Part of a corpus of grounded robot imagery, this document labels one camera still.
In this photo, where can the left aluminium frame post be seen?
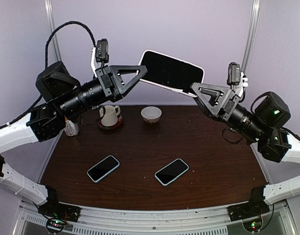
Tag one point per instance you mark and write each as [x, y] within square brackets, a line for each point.
[52, 27]

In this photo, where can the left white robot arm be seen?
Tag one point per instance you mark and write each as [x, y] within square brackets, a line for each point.
[65, 98]

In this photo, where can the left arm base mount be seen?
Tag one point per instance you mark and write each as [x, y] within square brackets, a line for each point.
[57, 215]

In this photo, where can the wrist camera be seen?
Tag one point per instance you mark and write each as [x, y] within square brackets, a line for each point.
[99, 55]
[236, 79]

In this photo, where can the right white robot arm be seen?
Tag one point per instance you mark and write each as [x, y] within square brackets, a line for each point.
[263, 125]

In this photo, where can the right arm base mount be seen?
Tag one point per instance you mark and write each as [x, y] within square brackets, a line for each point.
[250, 214]

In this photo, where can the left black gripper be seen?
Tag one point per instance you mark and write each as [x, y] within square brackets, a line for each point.
[120, 69]

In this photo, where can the aluminium frame post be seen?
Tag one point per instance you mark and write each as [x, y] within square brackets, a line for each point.
[52, 27]
[254, 18]

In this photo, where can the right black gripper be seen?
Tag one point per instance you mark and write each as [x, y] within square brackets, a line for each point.
[223, 105]

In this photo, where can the front aluminium rail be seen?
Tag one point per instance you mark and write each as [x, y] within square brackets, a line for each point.
[207, 221]

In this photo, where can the phone blue case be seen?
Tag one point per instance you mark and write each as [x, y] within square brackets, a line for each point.
[103, 168]
[171, 172]

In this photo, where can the white ceramic bowl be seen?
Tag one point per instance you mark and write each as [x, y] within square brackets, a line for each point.
[151, 114]

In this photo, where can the pink phone case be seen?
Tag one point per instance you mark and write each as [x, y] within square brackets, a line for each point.
[164, 85]

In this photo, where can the white mug orange inside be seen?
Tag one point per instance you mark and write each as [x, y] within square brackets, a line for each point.
[71, 129]

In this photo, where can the right aluminium frame post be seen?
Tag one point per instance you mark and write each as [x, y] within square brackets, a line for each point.
[254, 18]

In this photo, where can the red patterned coaster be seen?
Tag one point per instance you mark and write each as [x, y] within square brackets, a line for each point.
[117, 125]

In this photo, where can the left phone blue case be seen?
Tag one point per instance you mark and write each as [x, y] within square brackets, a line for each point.
[103, 168]

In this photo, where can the middle phone blue case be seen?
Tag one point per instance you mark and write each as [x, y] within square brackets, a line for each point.
[171, 172]

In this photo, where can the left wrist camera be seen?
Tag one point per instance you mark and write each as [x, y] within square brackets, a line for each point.
[99, 55]

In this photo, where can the cream ribbed mug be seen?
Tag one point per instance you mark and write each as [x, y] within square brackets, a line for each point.
[109, 115]

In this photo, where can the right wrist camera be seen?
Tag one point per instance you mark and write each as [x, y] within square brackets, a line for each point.
[236, 79]

